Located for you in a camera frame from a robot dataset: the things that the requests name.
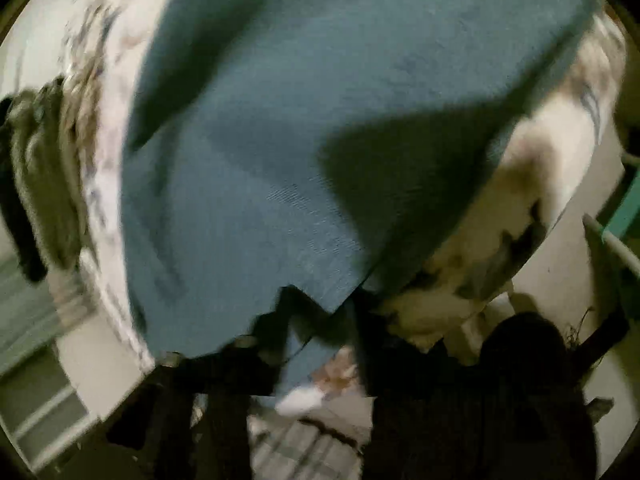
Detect blue denim jeans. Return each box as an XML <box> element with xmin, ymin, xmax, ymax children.
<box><xmin>120</xmin><ymin>0</ymin><xmax>597</xmax><ymax>387</ymax></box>

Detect green plaid cloth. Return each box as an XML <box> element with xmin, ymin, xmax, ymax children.
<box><xmin>247</xmin><ymin>416</ymin><xmax>362</xmax><ymax>480</ymax></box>

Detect floral bed blanket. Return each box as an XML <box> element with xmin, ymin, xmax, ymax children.
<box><xmin>64</xmin><ymin>0</ymin><xmax>626</xmax><ymax>413</ymax></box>

